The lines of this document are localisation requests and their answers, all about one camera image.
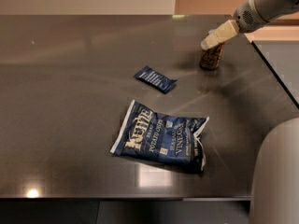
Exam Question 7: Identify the grey side counter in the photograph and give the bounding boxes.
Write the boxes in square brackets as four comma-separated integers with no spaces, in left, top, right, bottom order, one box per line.
[251,40,299,107]

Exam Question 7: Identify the orange soda can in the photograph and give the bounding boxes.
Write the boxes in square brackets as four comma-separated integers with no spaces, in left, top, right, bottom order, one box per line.
[199,44,224,70]

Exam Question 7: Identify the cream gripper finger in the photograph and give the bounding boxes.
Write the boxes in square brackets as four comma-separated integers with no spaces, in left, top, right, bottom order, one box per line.
[201,20,239,50]

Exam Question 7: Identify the blue Kettle chip bag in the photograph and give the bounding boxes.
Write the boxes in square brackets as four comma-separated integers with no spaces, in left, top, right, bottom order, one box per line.
[110,100,209,172]

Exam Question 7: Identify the small dark blue snack packet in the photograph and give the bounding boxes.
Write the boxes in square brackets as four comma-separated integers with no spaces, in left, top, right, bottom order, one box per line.
[134,66,177,93]

